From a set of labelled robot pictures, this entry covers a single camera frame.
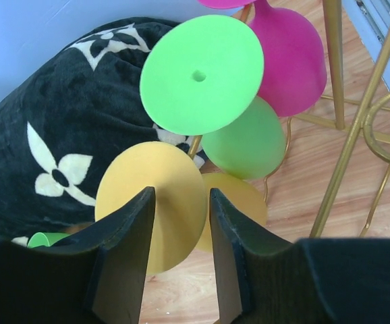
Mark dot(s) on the green glass yellow base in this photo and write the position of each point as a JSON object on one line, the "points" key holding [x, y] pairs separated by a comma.
{"points": [[202, 79]]}

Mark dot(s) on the pink base wine glass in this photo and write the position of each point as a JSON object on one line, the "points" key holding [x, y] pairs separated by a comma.
{"points": [[225, 4]]}

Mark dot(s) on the gold wire glass rack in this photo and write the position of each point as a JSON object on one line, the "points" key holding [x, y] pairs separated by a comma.
{"points": [[362, 124]]}

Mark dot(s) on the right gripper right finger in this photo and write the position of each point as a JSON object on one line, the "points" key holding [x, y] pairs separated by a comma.
{"points": [[262, 278]]}

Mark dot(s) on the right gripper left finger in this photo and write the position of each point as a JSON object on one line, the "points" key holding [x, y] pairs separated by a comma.
{"points": [[94, 276]]}

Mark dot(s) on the magenta glass green base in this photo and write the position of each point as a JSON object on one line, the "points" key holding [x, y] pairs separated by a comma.
{"points": [[295, 73]]}

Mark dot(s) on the light green wine glass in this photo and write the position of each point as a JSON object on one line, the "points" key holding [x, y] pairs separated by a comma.
{"points": [[45, 239]]}

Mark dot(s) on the yellow wine glass orange base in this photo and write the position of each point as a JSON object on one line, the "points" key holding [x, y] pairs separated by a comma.
{"points": [[182, 199]]}

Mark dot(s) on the black floral plush pillow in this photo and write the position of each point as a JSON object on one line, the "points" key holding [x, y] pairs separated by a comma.
{"points": [[62, 127]]}

